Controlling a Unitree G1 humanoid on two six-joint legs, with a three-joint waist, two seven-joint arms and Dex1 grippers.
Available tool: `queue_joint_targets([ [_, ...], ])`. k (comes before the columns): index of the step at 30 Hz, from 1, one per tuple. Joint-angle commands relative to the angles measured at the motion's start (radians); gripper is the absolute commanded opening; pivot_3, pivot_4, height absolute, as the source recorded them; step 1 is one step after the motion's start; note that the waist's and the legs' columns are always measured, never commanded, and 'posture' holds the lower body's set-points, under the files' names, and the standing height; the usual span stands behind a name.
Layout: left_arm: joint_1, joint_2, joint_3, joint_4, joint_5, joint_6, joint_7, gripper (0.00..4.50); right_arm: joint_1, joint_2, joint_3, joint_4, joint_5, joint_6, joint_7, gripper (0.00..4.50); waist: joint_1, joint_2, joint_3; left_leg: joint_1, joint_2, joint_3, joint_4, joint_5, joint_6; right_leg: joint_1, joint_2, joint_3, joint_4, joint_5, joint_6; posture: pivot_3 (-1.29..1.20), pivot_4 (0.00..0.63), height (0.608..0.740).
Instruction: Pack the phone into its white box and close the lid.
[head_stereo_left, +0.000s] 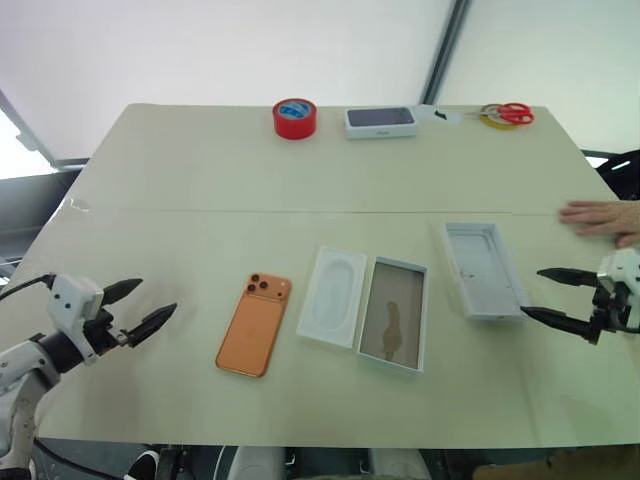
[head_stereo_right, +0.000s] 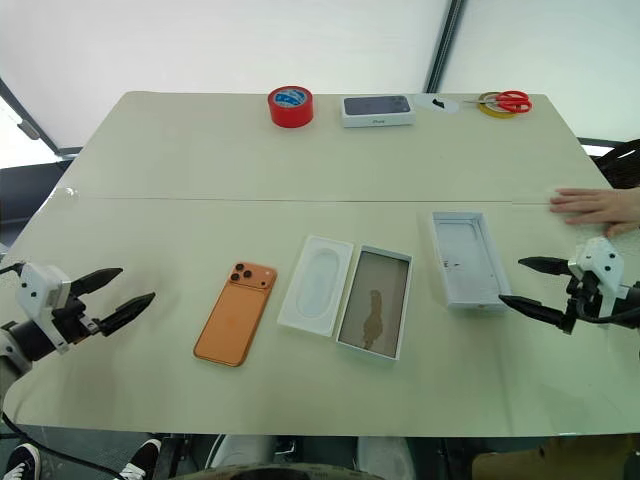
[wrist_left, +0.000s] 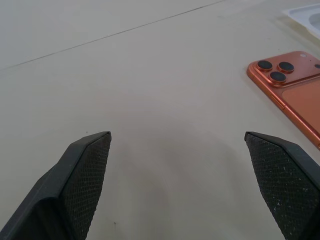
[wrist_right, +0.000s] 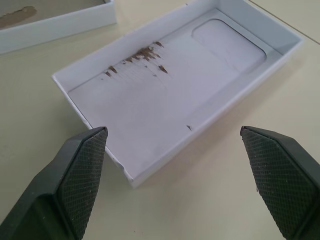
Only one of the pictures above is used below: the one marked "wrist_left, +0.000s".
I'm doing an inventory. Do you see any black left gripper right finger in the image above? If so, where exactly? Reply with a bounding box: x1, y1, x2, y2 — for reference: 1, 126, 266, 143
244, 131, 320, 240

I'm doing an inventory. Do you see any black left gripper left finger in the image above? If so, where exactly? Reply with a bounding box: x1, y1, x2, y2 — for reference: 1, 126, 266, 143
0, 131, 112, 240

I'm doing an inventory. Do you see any orange smartphone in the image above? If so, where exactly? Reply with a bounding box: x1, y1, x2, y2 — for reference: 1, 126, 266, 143
246, 51, 320, 150

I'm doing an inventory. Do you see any white phone box base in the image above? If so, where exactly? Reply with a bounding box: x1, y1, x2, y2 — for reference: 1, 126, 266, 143
286, 1, 320, 41

